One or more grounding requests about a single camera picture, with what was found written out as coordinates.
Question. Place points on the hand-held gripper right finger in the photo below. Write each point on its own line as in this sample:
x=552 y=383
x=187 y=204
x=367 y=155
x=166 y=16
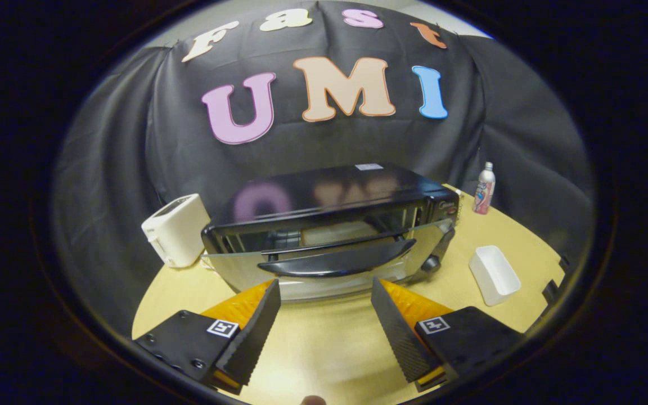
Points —
x=400 y=337

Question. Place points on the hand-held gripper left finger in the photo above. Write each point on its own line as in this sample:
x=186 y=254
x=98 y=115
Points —
x=248 y=343

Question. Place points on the black toaster oven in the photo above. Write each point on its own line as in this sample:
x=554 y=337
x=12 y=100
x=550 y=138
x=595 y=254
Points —
x=335 y=194

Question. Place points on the white pop-up toaster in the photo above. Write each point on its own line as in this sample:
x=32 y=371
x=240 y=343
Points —
x=178 y=230

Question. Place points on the white rectangular tray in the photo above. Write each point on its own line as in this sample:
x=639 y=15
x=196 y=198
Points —
x=495 y=275

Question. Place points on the black table clamp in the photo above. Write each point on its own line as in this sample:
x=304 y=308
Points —
x=550 y=291
x=565 y=264

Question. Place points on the silver bottle pink label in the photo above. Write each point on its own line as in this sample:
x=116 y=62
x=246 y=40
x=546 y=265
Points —
x=484 y=191

